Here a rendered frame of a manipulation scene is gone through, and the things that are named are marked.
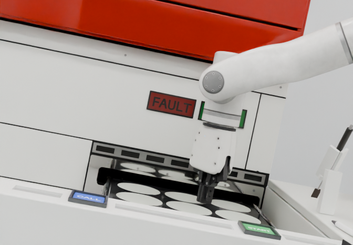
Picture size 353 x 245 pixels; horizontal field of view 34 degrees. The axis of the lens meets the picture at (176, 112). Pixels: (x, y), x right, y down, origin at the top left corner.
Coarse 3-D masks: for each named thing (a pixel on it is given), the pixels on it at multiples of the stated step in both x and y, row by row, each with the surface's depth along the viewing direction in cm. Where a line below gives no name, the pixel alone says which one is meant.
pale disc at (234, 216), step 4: (216, 212) 124; (220, 212) 125; (224, 212) 126; (228, 212) 127; (232, 212) 128; (236, 212) 129; (224, 216) 122; (228, 216) 123; (232, 216) 124; (236, 216) 125; (240, 216) 126; (244, 216) 127; (248, 216) 127; (232, 220) 120; (236, 220) 121; (244, 220) 122; (248, 220) 123; (252, 220) 124; (256, 220) 125
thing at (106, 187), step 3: (108, 177) 138; (105, 180) 135; (108, 180) 134; (105, 183) 130; (108, 183) 130; (105, 186) 127; (108, 186) 128; (105, 189) 123; (108, 189) 125; (102, 192) 121; (105, 192) 120; (108, 192) 123; (105, 195) 118
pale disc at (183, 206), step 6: (168, 204) 123; (174, 204) 124; (180, 204) 125; (186, 204) 127; (192, 204) 128; (180, 210) 119; (186, 210) 121; (192, 210) 122; (198, 210) 123; (204, 210) 124
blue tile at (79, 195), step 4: (76, 192) 87; (76, 196) 85; (80, 196) 85; (84, 196) 86; (88, 196) 86; (92, 196) 87; (96, 196) 87; (92, 200) 84; (96, 200) 85; (100, 200) 85; (104, 200) 86
